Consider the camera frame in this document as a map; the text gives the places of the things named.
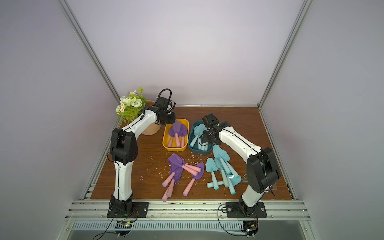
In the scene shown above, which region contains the beige flower pot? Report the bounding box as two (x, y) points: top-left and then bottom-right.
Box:
(142, 100), (161, 136)

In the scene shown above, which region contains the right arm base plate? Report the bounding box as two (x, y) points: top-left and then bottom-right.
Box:
(225, 202), (267, 219)

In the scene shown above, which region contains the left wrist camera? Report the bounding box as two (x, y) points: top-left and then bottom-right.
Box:
(154, 88), (176, 112)

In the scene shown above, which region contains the left black cable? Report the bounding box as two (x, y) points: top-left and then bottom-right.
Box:
(92, 206), (139, 240)

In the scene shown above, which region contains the right black cable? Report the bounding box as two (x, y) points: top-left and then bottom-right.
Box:
(217, 204), (259, 238)

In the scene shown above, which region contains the green plant with white flowers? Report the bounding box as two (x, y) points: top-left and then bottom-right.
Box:
(115, 87), (147, 125)

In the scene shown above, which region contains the black cable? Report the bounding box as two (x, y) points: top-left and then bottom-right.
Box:
(217, 204), (259, 238)
(92, 206), (139, 240)

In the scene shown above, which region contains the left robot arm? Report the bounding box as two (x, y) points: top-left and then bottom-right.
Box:
(110, 105), (176, 215)

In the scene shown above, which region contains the dark teal storage box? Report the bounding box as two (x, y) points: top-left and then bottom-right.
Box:
(188, 120), (214, 155)

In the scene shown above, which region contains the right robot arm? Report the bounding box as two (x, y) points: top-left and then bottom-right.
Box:
(203, 120), (282, 210)

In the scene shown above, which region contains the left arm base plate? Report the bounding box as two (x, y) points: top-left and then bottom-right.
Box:
(107, 201), (149, 219)

